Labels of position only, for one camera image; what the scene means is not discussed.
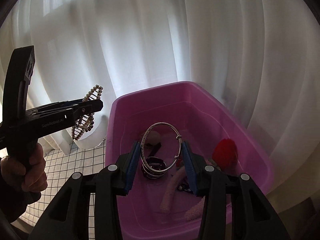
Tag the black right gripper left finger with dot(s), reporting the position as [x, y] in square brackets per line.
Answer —
[67, 215]

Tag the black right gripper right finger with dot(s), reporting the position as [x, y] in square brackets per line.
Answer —
[253, 217]

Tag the pearl gold hair claw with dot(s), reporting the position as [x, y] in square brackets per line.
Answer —
[86, 121]

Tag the black digital wrist watch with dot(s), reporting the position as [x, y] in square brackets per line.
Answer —
[152, 149]

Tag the person's left hand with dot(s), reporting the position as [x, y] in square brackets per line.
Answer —
[32, 179]

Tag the white checkered bed sheet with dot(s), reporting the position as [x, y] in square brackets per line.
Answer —
[59, 167]

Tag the pink strawberry fuzzy headband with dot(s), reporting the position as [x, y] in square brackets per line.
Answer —
[224, 158]

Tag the beige smiley plush clip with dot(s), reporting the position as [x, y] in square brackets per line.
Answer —
[153, 138]

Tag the purple plastic bin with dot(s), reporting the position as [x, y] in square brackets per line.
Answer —
[182, 108]

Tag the white curtain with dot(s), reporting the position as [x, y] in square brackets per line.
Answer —
[260, 58]

